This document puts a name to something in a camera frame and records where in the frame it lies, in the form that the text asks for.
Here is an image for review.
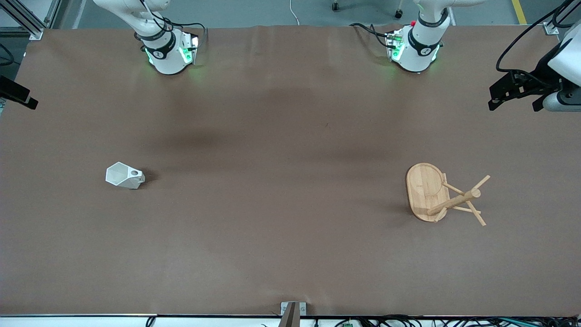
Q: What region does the white faceted cup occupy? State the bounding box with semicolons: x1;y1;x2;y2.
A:
105;162;146;190

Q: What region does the wooden cup rack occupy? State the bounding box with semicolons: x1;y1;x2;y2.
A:
405;163;491;227

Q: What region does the brown table cover sheet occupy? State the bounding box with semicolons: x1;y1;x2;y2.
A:
0;25;581;317

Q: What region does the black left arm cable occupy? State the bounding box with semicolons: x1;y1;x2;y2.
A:
496;0;578;88

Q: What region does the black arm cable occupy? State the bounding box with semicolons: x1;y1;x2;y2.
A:
496;0;578;88
140;0;208;47

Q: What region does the aluminium frame post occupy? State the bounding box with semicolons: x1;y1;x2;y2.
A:
0;0;44;41
543;0;581;35

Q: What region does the black left base cable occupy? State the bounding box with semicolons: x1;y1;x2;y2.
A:
350;22;396;49

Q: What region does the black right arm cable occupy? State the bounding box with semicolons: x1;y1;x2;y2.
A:
140;0;208;47

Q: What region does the black cable bundle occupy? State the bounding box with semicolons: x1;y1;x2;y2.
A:
335;314;581;327

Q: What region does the grey metal camera mount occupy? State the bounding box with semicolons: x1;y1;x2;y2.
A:
280;302;307;327

